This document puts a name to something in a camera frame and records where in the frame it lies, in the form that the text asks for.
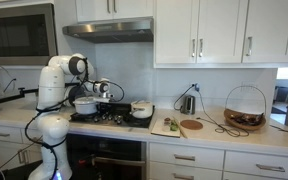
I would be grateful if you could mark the small glass jar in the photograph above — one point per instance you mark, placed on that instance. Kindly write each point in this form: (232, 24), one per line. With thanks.
(166, 120)

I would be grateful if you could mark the wooden stick utensil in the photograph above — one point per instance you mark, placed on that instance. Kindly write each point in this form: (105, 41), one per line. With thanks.
(181, 130)

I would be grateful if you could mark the light cutting board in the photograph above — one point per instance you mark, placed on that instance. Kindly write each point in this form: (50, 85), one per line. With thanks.
(164, 130)

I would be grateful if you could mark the small white upper cabinet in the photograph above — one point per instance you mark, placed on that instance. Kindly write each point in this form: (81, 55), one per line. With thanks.
(114, 10)

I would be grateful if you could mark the black wall plug adapter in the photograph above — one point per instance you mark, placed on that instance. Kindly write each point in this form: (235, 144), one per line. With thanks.
(196, 87)

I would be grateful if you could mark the black oven door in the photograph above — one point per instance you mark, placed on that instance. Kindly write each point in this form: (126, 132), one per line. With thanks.
(104, 153)

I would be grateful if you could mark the built-in microwave oven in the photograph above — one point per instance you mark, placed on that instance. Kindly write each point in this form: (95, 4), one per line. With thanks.
(17, 33)

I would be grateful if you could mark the black gas cooktop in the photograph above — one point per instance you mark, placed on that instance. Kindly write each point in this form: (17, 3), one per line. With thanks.
(134, 122)

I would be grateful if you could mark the white cabinet door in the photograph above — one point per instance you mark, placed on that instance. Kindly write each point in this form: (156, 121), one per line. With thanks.
(32, 156)
(174, 30)
(220, 30)
(134, 8)
(90, 10)
(270, 30)
(5, 155)

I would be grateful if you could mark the white upper cabinet door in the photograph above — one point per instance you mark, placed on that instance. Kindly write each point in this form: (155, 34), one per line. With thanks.
(134, 8)
(220, 30)
(270, 30)
(90, 10)
(174, 30)

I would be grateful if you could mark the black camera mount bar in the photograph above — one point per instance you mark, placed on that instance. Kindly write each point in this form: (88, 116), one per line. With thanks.
(27, 90)

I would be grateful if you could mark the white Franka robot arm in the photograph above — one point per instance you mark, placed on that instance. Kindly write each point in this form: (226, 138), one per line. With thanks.
(52, 86)

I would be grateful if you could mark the stainless steel electric kettle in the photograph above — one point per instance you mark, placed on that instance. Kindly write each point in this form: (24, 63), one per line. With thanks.
(188, 105)

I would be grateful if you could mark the large white upper cabinet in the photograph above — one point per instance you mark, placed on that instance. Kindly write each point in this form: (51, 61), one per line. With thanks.
(217, 33)

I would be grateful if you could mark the stainless steel range hood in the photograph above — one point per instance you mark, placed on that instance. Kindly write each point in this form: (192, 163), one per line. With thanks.
(110, 31)

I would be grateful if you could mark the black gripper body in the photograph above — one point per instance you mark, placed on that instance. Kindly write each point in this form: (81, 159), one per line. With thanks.
(105, 107)

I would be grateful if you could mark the round wooden coaster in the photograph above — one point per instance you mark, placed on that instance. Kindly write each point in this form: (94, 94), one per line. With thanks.
(191, 124)

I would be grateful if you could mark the small red object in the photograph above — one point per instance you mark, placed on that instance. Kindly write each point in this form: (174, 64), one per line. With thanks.
(81, 162)

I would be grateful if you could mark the white lower cabinet door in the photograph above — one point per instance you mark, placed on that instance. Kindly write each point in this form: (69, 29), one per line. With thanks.
(5, 155)
(32, 156)

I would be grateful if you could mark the metal stove knob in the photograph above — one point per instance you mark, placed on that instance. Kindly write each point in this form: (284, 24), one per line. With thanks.
(96, 119)
(116, 118)
(120, 121)
(110, 117)
(103, 117)

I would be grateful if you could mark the white pot with lid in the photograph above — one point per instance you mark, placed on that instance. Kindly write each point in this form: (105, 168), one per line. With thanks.
(85, 106)

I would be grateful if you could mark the small green item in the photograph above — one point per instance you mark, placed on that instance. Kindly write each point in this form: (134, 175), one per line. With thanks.
(174, 126)

